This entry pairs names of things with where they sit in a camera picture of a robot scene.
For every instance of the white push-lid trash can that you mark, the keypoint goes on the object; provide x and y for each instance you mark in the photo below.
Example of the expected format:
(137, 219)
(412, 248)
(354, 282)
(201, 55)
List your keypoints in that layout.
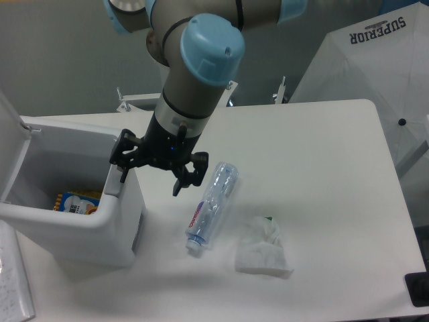
(59, 189)

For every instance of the crushed clear plastic bottle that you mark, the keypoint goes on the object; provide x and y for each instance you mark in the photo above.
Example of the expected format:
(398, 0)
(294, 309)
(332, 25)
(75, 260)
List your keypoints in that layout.
(210, 208)

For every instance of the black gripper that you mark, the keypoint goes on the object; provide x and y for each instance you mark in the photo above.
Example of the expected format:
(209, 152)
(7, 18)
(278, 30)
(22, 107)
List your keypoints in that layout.
(160, 149)

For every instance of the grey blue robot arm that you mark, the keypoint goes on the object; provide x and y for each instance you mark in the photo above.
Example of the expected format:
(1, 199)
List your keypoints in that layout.
(202, 44)

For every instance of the white Superior umbrella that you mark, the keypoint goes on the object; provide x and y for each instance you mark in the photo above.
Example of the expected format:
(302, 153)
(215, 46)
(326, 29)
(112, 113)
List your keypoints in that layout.
(383, 59)

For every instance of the black device at table edge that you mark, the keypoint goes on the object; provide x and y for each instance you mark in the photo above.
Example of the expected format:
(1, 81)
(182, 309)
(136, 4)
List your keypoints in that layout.
(417, 285)

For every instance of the crumpled white tissue wrapper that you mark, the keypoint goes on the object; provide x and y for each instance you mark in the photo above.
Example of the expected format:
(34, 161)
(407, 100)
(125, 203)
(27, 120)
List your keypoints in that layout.
(260, 250)

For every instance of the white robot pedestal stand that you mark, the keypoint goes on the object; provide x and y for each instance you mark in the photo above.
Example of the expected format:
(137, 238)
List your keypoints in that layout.
(147, 102)

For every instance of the colourful snack package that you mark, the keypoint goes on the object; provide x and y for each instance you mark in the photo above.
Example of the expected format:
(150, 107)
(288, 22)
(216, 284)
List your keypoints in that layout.
(79, 202)

